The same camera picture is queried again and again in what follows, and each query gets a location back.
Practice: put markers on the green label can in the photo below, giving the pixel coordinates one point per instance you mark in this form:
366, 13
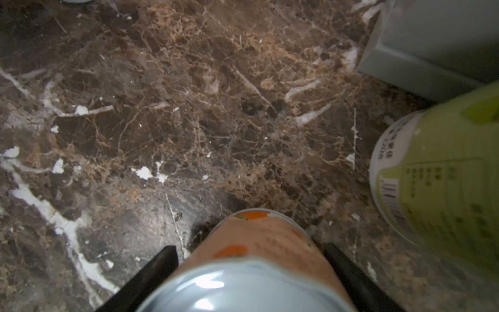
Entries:
434, 178

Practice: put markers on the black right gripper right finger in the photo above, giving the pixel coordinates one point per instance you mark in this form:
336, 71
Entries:
365, 294

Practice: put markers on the orange label can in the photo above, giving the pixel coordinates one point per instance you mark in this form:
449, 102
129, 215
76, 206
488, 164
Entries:
254, 260

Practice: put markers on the grey metal cabinet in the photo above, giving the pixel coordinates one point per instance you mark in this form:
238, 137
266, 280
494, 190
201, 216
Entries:
435, 49

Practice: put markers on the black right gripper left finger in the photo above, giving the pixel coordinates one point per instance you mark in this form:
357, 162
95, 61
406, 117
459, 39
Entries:
141, 285

